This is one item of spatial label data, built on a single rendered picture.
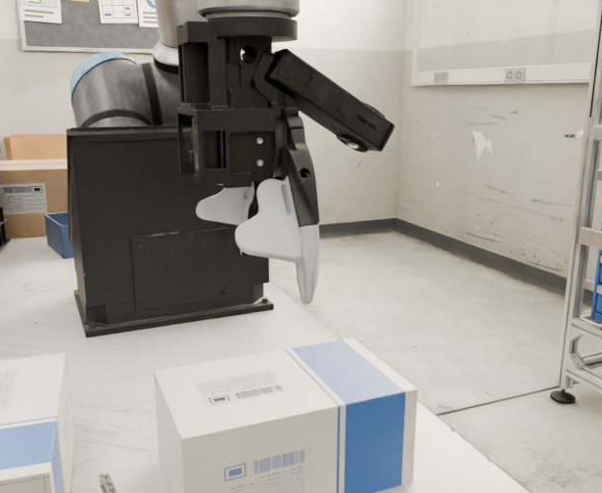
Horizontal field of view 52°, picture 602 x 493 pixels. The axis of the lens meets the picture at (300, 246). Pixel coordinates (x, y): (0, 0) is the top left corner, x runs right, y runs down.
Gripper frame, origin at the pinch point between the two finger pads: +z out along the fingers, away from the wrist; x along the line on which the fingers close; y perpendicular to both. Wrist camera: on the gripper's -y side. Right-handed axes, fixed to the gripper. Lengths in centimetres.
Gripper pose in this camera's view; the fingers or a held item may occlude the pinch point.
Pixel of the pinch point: (279, 277)
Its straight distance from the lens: 50.8
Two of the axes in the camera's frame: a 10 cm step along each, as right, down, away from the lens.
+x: 3.8, 2.3, -9.0
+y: -9.2, 1.0, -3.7
